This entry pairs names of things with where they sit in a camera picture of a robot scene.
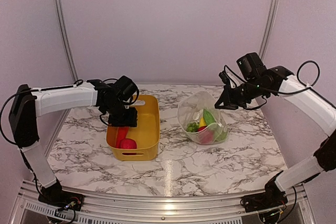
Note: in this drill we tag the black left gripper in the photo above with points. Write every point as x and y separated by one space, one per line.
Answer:
130 121

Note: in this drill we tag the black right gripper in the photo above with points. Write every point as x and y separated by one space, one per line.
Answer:
227 95

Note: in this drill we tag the red toy chili pepper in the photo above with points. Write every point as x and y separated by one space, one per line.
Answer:
121 134

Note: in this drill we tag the green toy bitter gourd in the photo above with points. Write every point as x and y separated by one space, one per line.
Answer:
208 117

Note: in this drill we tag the red toy apple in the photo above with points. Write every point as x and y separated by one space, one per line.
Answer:
127 144

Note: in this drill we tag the clear polka dot zip bag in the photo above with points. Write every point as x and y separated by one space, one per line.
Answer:
191 110

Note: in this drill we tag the yellow toy lemon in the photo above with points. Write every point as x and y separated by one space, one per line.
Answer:
202 122

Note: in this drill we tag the yellow plastic basket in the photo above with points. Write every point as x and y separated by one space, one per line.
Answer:
146 134

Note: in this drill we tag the green toy apple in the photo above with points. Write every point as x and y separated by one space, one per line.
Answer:
220 135

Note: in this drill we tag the red toy pomegranate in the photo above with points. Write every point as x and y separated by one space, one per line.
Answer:
204 136

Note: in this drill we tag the green toy grape bunch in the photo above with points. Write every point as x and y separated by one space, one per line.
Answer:
192 127

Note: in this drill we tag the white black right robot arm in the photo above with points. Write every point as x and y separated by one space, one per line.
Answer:
304 122

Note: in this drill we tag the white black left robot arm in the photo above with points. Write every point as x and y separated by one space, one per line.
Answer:
30 103

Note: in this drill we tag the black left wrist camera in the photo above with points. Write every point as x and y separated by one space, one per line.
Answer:
126 89

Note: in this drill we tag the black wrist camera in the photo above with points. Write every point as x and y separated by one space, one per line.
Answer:
126 89
251 66

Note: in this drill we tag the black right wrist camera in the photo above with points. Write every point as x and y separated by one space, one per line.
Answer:
251 66

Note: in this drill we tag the aluminium front frame rail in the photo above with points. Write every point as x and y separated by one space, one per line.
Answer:
113 208

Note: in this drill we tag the right aluminium corner post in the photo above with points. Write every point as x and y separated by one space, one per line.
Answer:
271 17

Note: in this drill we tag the aluminium corner post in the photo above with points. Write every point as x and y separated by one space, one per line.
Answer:
65 39
271 17

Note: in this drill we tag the left aluminium corner post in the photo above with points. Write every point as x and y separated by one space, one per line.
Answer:
65 39

